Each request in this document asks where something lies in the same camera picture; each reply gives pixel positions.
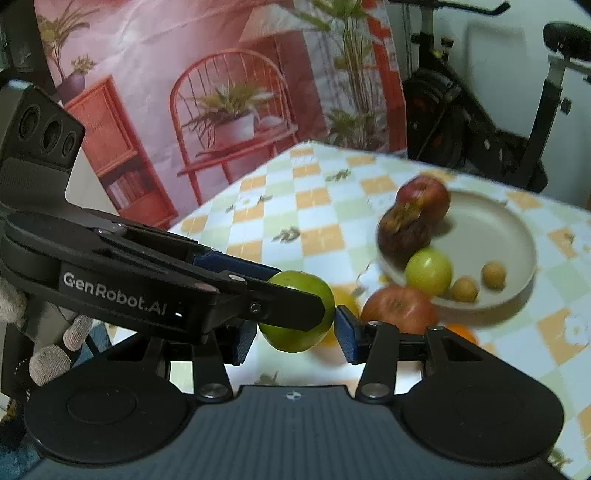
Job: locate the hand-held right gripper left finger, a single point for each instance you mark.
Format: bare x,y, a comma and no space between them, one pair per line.
242,344

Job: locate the green apple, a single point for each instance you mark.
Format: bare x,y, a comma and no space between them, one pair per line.
429,272
295,341

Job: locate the yellow lemon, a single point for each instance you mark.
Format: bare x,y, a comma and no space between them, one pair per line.
346,299

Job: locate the red pomegranate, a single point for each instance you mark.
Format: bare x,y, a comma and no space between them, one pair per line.
397,309

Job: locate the red apple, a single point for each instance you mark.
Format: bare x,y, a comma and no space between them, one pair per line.
425,196

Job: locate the checkered floral tablecloth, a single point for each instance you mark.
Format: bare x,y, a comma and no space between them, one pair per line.
318,240

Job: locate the brown longan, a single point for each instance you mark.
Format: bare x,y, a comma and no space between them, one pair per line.
464,289
494,275

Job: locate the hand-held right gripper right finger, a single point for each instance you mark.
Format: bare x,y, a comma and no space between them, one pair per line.
348,337

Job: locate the dark red mangosteen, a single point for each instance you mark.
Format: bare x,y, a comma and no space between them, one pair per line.
401,240

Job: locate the printed red backdrop cloth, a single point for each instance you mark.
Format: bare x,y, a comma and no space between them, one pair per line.
231,69

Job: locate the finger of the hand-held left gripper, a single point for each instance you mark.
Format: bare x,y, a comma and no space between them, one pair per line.
286,307
235,267

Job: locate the small orange tangerine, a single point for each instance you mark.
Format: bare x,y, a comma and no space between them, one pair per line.
459,331

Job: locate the person's left hand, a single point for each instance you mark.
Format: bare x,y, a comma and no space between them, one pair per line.
51,367

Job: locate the black exercise bike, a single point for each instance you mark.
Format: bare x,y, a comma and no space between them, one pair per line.
461,134

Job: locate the beige round plate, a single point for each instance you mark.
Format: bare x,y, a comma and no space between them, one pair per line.
485,240

